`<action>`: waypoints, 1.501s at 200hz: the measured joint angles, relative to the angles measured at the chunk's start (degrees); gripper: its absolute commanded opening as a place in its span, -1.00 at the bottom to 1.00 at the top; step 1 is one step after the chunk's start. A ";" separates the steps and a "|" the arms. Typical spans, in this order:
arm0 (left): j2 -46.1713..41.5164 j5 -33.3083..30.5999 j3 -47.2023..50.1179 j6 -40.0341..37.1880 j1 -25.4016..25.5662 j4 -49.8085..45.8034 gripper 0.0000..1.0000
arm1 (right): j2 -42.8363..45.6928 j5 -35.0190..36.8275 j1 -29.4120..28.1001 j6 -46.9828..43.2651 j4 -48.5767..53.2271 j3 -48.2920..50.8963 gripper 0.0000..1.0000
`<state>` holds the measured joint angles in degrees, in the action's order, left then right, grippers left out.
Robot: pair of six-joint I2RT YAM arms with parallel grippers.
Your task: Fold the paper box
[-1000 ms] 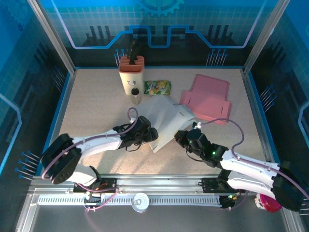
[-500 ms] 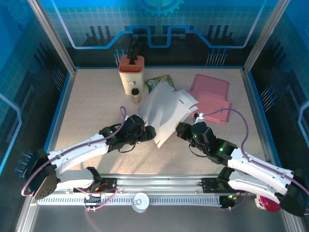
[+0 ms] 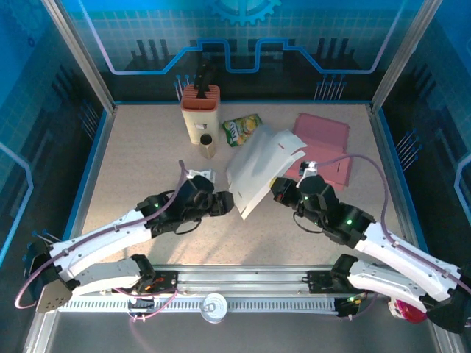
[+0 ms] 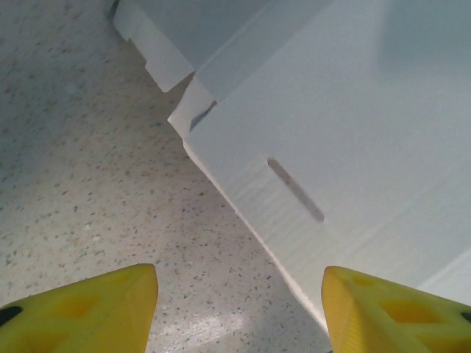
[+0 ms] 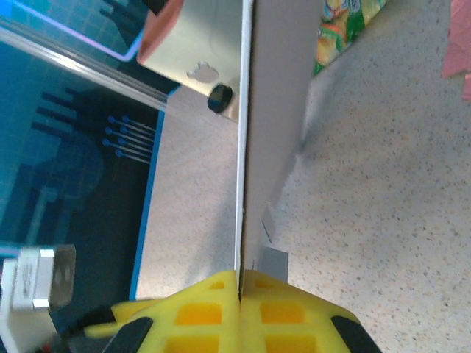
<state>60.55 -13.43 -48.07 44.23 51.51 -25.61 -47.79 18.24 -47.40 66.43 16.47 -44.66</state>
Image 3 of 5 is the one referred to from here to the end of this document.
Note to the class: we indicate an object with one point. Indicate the white paper box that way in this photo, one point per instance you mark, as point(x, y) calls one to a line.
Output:
point(257, 165)

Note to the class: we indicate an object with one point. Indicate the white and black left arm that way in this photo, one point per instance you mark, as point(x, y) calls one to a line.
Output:
point(103, 235)

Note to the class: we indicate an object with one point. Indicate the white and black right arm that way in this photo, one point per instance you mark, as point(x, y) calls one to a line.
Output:
point(397, 257)

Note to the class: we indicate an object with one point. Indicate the brown bottle black cap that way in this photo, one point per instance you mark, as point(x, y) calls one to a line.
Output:
point(208, 149)

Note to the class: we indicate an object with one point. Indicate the yellow green snack bag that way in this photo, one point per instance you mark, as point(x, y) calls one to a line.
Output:
point(241, 128)

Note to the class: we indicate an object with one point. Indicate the beige knife block orange top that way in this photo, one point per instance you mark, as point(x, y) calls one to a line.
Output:
point(198, 117)

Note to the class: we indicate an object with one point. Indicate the silver tin can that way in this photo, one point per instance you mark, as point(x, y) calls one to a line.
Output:
point(214, 308)

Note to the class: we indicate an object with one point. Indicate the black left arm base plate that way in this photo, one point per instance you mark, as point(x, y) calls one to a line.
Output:
point(169, 277)

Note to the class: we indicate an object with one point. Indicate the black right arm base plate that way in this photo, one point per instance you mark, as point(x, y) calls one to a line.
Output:
point(318, 281)

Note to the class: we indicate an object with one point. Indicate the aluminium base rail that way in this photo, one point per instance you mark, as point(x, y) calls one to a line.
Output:
point(239, 276)

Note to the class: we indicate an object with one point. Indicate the aluminium frame post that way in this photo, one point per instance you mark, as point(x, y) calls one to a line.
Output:
point(81, 59)
point(401, 55)

